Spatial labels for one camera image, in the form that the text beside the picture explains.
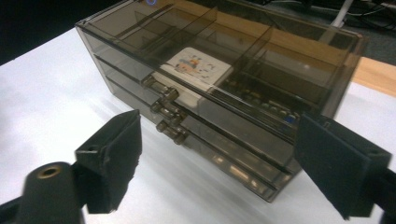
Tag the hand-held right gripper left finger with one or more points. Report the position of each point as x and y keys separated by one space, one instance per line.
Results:
x=120 y=155

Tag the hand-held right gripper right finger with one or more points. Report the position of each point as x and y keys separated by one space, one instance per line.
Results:
x=336 y=168

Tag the smoked transparent drawer box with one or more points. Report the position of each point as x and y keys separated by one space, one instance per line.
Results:
x=249 y=149

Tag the small white printed card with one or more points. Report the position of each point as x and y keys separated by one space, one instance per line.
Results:
x=194 y=67

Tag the row of small trinkets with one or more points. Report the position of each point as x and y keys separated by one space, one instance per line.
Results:
x=274 y=109

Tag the white table board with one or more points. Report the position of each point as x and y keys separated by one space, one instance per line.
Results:
x=46 y=99

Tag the white metal stand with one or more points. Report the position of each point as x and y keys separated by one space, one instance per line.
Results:
x=339 y=15

